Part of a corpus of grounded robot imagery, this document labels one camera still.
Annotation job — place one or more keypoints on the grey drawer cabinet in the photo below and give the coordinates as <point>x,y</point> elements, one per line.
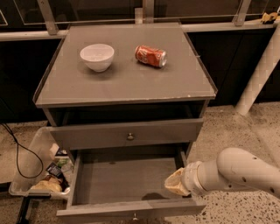
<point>129,91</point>

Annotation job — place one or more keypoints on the red soda can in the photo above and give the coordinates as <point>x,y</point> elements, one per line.
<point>151,56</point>

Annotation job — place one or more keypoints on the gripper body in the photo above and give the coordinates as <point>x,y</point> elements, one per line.
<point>190,177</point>

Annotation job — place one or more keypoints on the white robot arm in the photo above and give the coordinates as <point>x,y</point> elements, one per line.
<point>234,170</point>

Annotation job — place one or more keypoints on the white ceramic bowl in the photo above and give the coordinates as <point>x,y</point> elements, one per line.
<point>97,57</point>

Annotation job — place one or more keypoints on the white support pole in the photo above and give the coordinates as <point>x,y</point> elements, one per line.
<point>261,74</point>

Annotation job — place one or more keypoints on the metal railing frame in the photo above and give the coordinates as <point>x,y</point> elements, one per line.
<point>50,19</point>

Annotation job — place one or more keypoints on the grey drawer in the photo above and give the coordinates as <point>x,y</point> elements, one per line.
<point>126,183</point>
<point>106,135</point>

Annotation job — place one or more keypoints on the dark blue snack packet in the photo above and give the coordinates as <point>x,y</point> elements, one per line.
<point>54,170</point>

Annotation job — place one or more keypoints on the yellow snack bag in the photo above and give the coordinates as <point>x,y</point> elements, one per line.
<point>49,183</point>

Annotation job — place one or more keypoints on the clear plastic storage bin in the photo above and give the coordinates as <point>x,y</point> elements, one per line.
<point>32,168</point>

